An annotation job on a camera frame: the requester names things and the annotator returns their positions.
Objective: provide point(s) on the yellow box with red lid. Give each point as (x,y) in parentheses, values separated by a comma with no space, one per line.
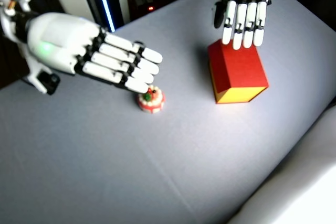
(236,69)

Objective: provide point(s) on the small red white toy cake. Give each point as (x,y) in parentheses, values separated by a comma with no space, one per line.
(151,102)

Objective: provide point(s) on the grey table cloth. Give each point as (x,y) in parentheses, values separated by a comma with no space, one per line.
(105,155)

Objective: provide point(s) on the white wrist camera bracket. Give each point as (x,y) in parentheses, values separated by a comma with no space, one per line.
(39,78)

